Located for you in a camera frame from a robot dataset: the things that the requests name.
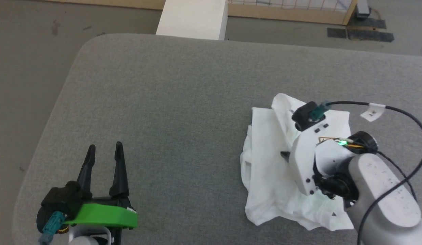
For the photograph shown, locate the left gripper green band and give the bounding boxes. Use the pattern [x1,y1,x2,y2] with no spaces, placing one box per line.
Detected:
[63,141,139,245]

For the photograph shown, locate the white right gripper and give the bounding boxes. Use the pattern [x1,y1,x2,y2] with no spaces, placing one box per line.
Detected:
[280,122,354,196]

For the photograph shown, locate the white garment with dark stitching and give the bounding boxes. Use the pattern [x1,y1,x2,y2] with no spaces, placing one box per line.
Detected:
[240,93,354,232]

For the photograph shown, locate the grey fabric sofa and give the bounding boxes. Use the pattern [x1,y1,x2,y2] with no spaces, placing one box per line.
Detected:
[12,33,422,245]

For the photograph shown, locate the grey metal panel stand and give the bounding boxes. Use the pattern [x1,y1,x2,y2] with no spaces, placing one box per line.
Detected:
[354,0,371,18]

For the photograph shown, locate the white rectangular block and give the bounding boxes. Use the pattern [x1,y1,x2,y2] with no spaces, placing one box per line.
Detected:
[156,0,228,40]

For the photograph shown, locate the white cable label tag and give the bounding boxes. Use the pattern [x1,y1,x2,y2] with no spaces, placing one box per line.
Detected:
[360,103,386,122]

